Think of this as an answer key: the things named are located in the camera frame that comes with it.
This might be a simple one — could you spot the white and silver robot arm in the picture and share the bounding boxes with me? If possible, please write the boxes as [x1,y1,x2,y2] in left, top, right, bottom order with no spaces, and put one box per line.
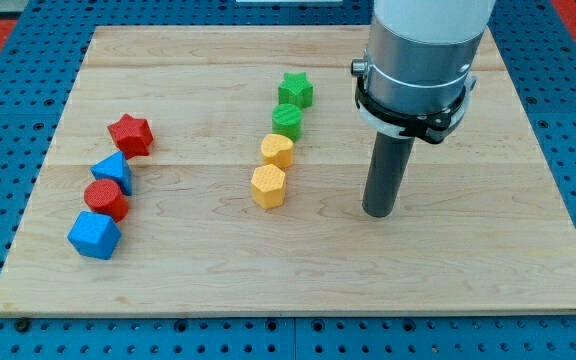
[351,0,495,115]

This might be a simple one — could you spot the yellow heart block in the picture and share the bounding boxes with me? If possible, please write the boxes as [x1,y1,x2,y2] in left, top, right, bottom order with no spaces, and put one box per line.
[260,133,294,169]

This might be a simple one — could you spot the green circle block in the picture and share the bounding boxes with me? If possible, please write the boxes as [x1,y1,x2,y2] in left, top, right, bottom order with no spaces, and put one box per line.
[271,103,303,142]

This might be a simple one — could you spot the red circle block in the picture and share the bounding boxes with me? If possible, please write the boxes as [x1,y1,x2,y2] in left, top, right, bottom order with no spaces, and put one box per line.
[84,179,129,222]

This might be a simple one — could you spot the yellow hexagon block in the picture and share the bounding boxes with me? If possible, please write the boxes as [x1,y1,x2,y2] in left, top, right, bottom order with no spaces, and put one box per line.
[251,164,286,209]

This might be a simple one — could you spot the green star block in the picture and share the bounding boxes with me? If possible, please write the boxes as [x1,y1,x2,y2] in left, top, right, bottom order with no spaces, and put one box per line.
[278,72,314,109]

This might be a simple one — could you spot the light wooden board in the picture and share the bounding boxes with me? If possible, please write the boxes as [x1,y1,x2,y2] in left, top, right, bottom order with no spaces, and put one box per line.
[0,26,576,318]

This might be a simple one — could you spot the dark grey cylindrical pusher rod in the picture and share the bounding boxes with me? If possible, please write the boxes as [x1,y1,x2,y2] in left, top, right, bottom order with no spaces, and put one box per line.
[362,133,414,218]

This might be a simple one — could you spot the red star block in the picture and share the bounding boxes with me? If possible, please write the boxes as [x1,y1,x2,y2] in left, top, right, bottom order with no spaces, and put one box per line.
[107,114,154,159]

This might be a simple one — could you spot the blue triangle block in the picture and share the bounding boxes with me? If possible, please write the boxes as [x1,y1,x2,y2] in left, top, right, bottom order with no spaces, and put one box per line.
[90,151,133,196]

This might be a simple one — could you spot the blue cube block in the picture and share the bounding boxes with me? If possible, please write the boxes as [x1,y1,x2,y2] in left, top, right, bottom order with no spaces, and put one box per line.
[67,211,122,260]

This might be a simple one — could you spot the black clamp ring bracket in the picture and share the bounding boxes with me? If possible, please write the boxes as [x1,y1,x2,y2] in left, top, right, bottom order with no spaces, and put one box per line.
[355,75,477,145]

